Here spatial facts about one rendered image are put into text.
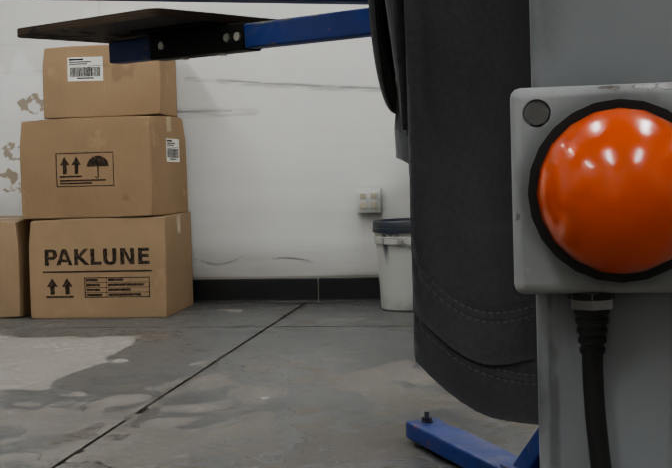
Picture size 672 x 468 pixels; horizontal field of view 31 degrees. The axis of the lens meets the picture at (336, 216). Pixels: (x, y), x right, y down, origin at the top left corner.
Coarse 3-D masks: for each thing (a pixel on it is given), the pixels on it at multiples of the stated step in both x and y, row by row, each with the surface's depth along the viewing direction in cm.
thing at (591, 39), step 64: (576, 0) 29; (640, 0) 29; (576, 64) 29; (640, 64) 29; (512, 128) 29; (512, 192) 29; (640, 320) 29; (576, 384) 30; (640, 384) 30; (576, 448) 30; (640, 448) 30
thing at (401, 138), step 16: (368, 0) 62; (384, 0) 64; (384, 16) 64; (384, 32) 64; (384, 48) 64; (384, 64) 64; (384, 80) 65; (384, 96) 66; (400, 112) 67; (400, 128) 68; (400, 144) 68
